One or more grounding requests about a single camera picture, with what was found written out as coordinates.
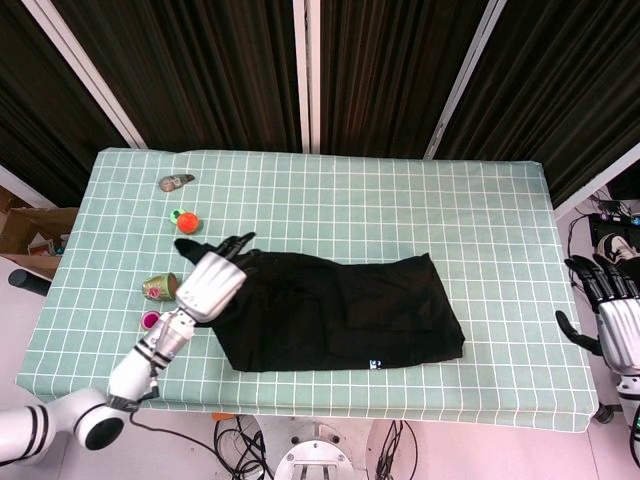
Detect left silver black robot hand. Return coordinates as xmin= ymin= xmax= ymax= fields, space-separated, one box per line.
xmin=174 ymin=231 xmax=261 ymax=324

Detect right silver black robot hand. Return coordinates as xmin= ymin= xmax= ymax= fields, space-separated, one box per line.
xmin=554 ymin=253 xmax=640 ymax=374

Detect black T-shirt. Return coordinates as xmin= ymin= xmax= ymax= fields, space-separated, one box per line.
xmin=173 ymin=238 xmax=467 ymax=374

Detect green paper cup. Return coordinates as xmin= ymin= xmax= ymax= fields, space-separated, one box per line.
xmin=143 ymin=272 xmax=180 ymax=303

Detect red ball in green shell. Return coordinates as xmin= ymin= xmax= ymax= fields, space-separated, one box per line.
xmin=175 ymin=210 xmax=204 ymax=235

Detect black white sneaker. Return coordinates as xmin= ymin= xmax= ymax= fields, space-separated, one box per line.
xmin=594 ymin=232 xmax=640 ymax=266

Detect black electronic device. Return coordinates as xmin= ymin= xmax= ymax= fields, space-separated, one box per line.
xmin=589 ymin=212 xmax=640 ymax=241

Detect green white checked tablecloth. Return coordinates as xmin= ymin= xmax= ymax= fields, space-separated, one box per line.
xmin=14 ymin=147 xmax=599 ymax=434

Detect black foam cylinder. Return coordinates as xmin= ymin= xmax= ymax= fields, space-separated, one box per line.
xmin=7 ymin=268 xmax=54 ymax=297

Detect brown cardboard box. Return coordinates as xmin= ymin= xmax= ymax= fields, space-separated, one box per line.
xmin=0 ymin=185 xmax=80 ymax=279

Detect dark brown pleated curtain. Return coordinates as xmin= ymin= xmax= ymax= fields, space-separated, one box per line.
xmin=0 ymin=0 xmax=134 ymax=206
xmin=434 ymin=0 xmax=640 ymax=209
xmin=319 ymin=0 xmax=484 ymax=159
xmin=52 ymin=0 xmax=301 ymax=151

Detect white frame bar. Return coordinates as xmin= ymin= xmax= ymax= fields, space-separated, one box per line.
xmin=0 ymin=164 xmax=55 ymax=207
xmin=552 ymin=142 xmax=640 ymax=219

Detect black cable bundle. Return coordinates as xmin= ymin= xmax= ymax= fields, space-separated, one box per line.
xmin=377 ymin=419 xmax=416 ymax=480
xmin=212 ymin=417 xmax=274 ymax=480

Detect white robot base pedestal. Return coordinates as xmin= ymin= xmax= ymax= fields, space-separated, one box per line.
xmin=272 ymin=414 xmax=381 ymax=480

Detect white upright frame post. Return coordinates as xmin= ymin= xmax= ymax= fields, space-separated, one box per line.
xmin=305 ymin=0 xmax=322 ymax=155
xmin=292 ymin=0 xmax=309 ymax=154

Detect white slanted frame post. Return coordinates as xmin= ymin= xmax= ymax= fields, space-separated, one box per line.
xmin=423 ymin=0 xmax=509 ymax=160
xmin=22 ymin=0 xmax=149 ymax=150

